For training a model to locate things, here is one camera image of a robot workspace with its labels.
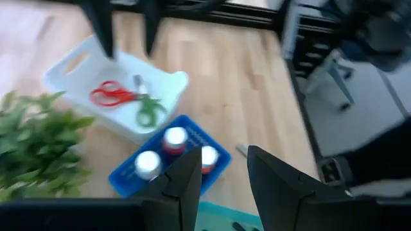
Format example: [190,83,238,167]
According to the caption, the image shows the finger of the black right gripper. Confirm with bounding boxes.
[82,0,116,61]
[143,0,162,55]

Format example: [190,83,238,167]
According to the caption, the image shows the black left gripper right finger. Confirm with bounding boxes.
[247,145,354,231]

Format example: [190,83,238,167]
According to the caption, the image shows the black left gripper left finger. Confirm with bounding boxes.
[131,146,202,231]

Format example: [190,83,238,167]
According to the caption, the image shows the grey paint bottle white cap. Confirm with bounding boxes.
[134,150,164,181]

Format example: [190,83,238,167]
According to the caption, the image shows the orange paint bottle white cap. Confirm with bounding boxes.
[200,145,220,176]

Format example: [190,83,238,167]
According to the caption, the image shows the black markers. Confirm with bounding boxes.
[231,221,254,231]

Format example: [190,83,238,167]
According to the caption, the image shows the red paint bottle white cap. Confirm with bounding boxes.
[161,126,189,157]

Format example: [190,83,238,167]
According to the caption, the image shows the red-handled scissors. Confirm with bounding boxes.
[89,80,149,108]

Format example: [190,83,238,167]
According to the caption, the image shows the green roll of tape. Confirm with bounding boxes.
[132,74,168,128]

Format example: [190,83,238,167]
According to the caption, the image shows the teal translucent plastic bin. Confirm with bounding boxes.
[195,201,265,231]

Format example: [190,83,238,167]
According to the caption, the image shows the blue slotted plastic basket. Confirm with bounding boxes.
[108,114,232,198]

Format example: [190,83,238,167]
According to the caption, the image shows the green plant in white pot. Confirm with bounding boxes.
[0,90,96,199]

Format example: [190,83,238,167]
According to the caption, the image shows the black office chair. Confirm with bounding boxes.
[333,0,411,72]

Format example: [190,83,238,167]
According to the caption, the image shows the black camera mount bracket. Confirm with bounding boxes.
[317,157,348,186]

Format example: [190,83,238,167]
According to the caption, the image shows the white plastic handled bin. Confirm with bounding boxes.
[41,34,189,146]

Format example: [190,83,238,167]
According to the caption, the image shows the black table edge rail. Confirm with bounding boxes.
[285,59,322,167]
[41,0,283,32]

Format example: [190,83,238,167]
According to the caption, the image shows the silver aluminium frame post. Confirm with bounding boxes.
[281,0,303,60]

